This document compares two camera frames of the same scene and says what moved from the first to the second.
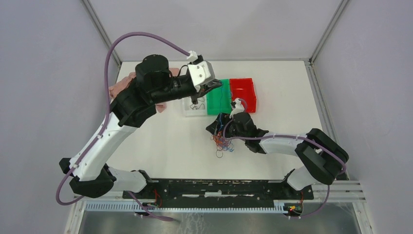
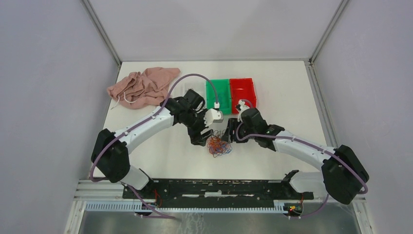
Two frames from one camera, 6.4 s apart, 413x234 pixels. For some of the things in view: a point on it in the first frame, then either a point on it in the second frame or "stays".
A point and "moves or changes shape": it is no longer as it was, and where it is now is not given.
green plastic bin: x=218 y=101 stays
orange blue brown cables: x=221 y=143 moves or changes shape
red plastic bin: x=244 y=88 stays
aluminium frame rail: x=342 y=189 stays
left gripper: x=212 y=85 → x=200 y=140
